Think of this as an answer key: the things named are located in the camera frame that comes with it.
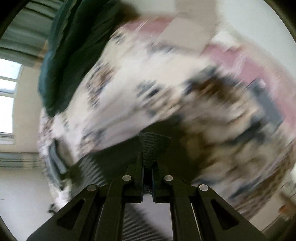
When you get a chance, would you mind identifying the black white striped garment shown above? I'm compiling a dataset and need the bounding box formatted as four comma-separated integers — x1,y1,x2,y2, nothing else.
69,114,209,241

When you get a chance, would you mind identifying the floral bed blanket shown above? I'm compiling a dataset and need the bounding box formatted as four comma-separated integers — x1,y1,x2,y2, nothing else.
38,27,295,218

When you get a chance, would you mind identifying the window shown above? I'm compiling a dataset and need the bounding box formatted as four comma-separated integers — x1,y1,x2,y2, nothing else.
1,59,22,138

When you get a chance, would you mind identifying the grey green curtain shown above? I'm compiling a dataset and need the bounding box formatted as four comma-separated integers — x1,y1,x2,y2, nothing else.
1,1,64,67

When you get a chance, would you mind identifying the dark green folded blanket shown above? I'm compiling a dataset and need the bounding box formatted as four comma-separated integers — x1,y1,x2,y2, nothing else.
38,0,139,118

